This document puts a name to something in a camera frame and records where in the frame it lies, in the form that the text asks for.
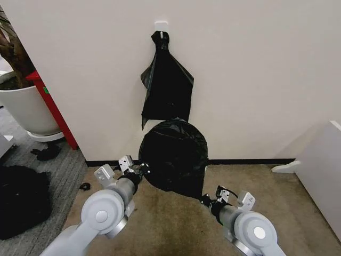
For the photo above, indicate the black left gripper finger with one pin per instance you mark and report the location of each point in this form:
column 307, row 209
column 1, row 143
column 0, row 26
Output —
column 145, row 168

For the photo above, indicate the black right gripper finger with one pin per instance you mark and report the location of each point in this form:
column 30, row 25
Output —
column 205, row 199

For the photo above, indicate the black garbage bag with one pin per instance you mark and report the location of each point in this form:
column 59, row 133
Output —
column 166, row 90
column 173, row 157

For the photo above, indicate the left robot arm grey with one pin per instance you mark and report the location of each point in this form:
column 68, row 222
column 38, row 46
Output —
column 106, row 202

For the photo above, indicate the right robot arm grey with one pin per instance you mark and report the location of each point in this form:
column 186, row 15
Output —
column 247, row 226

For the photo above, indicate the hanging black garbage bag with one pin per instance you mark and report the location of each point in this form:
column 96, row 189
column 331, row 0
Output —
column 166, row 90

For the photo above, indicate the small black bag scrap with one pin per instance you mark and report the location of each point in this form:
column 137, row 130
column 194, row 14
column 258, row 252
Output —
column 45, row 153

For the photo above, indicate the large black bag pile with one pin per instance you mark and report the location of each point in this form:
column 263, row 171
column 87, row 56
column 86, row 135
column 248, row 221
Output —
column 20, row 198

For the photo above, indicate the black baseboard strip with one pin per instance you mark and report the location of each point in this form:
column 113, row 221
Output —
column 253, row 161

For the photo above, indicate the white board foot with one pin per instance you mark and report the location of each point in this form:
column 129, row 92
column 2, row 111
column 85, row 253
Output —
column 286, row 166

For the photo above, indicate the white pot saucer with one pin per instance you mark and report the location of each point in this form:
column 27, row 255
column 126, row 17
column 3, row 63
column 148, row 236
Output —
column 46, row 136

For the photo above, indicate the red cabinet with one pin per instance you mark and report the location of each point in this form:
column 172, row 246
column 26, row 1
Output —
column 52, row 106

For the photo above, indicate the white board panel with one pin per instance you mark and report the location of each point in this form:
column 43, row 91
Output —
column 321, row 168

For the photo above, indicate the white plant pot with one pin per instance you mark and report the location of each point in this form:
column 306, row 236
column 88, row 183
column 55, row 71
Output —
column 29, row 109

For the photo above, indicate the brown plant trunk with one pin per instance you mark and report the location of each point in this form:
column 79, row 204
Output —
column 14, row 56

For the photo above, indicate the white wall hook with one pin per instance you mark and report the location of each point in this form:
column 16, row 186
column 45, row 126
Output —
column 161, row 26

